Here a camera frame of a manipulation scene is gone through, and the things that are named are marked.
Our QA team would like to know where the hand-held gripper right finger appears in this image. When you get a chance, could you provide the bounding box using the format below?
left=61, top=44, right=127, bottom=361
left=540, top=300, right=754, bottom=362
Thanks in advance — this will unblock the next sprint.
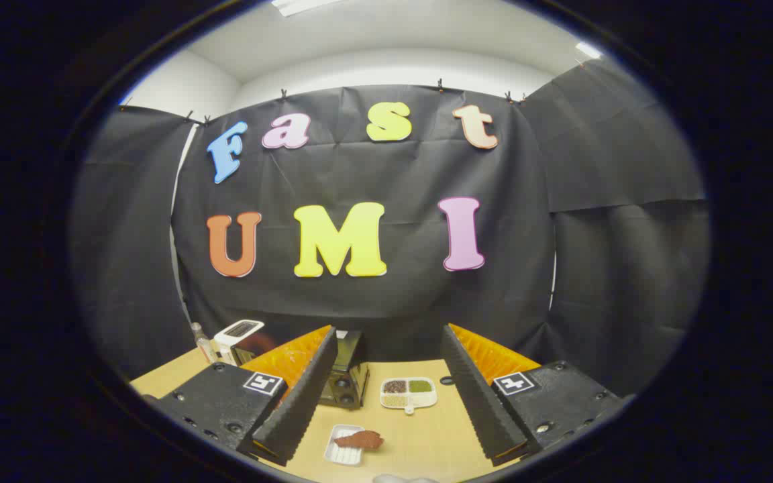
left=440, top=323, right=622, bottom=467

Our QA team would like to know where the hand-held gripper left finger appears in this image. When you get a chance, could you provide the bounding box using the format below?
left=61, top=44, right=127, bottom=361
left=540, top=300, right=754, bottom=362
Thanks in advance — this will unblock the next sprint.
left=156, top=325, right=338, bottom=467

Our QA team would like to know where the black toaster oven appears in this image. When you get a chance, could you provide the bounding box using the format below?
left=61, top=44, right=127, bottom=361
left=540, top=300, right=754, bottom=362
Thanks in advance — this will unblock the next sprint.
left=231, top=329, right=370, bottom=411

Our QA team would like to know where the brown meat piece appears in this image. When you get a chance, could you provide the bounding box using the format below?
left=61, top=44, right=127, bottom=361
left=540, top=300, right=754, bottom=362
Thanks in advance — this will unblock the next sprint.
left=333, top=430, right=384, bottom=451

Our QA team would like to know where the white pop-up toaster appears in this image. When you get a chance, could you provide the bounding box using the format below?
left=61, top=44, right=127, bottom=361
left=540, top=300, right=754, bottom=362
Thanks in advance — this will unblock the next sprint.
left=213, top=319, right=265, bottom=366

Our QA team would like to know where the white divided dish with grains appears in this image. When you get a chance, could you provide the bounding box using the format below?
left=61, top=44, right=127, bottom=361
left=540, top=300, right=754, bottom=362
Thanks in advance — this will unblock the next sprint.
left=380, top=377, right=438, bottom=415

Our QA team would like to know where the white rectangular tray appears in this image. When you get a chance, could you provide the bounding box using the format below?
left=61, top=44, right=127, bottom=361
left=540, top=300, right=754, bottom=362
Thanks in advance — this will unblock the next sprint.
left=323, top=424, right=367, bottom=467

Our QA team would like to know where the clear bottle with orange label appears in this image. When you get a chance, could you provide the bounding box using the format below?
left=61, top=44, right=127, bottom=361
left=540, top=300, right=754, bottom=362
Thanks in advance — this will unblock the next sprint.
left=192, top=323, right=216, bottom=364

